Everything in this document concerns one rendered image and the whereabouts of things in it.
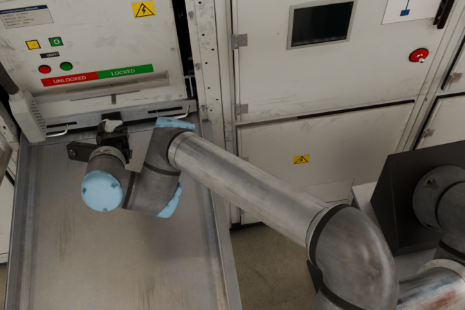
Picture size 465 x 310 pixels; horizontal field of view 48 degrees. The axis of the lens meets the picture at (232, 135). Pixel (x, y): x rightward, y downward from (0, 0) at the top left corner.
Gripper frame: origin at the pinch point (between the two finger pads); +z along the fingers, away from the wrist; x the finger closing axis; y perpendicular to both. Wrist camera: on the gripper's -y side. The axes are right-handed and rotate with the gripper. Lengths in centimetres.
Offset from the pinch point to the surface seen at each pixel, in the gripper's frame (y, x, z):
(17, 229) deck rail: -28.4, -21.5, -10.5
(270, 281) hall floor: 47, -96, 37
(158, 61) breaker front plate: 17.4, 15.3, 8.5
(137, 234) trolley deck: 4.2, -27.6, -13.2
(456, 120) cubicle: 119, -27, 25
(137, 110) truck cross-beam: 7.6, -2.1, 17.3
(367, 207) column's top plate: 74, -35, -8
